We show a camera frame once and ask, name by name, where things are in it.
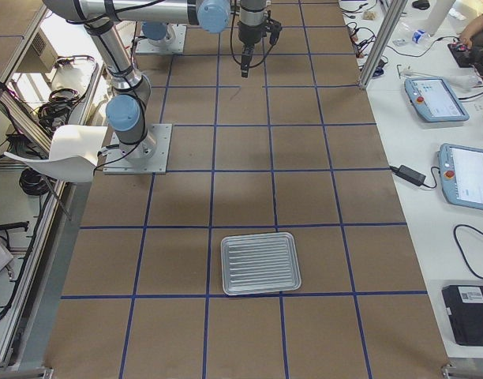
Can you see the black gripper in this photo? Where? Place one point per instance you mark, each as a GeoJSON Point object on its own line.
{"type": "Point", "coordinates": [249, 35]}

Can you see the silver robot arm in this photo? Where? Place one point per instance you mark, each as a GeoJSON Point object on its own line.
{"type": "Point", "coordinates": [126, 111]}

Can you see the ribbed metal tray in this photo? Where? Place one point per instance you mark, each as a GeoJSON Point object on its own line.
{"type": "Point", "coordinates": [259, 263]}

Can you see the clear plastic bottle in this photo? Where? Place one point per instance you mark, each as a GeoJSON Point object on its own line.
{"type": "Point", "coordinates": [420, 37]}

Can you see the far blue teach pendant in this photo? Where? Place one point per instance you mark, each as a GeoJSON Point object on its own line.
{"type": "Point", "coordinates": [434, 100]}

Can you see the blue teach pendant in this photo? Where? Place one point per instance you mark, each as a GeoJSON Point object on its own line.
{"type": "Point", "coordinates": [461, 175]}
{"type": "Point", "coordinates": [434, 100]}

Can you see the black power adapter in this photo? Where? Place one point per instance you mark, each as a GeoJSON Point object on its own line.
{"type": "Point", "coordinates": [410, 175]}

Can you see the near blue teach pendant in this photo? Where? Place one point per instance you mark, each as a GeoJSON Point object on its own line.
{"type": "Point", "coordinates": [461, 175]}

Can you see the black box with label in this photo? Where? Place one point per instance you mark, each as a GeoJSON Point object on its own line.
{"type": "Point", "coordinates": [464, 306]}

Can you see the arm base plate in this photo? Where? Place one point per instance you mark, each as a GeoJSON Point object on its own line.
{"type": "Point", "coordinates": [154, 154]}
{"type": "Point", "coordinates": [161, 39]}

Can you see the aluminium frame post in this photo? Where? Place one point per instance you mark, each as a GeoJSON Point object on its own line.
{"type": "Point", "coordinates": [387, 27]}

